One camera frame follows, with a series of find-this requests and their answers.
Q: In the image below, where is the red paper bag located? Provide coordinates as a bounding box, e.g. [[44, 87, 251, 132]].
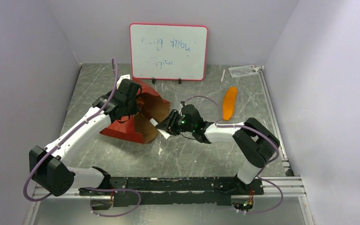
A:
[[100, 78, 171, 144]]

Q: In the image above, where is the orange fake bread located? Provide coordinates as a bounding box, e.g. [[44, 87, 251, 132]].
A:
[[222, 87, 238, 121]]

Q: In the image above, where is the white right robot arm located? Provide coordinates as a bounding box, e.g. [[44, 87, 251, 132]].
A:
[[155, 105, 280, 194]]

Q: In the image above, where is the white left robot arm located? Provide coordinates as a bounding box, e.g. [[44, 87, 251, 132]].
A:
[[26, 78, 142, 196]]

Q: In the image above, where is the pink framed whiteboard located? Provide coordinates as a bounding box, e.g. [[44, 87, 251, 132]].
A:
[[129, 23, 208, 81]]

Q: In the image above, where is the white marker pen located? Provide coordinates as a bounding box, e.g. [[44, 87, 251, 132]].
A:
[[220, 69, 226, 83]]

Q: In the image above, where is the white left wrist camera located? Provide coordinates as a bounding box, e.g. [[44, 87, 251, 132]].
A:
[[118, 74, 132, 82]]

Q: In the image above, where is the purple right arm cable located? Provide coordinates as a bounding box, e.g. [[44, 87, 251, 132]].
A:
[[180, 95, 284, 216]]

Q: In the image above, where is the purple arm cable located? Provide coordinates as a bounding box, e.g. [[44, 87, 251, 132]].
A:
[[23, 58, 142, 218], [180, 95, 284, 216]]

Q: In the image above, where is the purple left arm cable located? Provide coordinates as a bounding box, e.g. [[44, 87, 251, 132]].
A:
[[23, 58, 142, 218]]

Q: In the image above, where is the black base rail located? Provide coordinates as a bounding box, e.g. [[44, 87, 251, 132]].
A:
[[79, 177, 264, 207]]

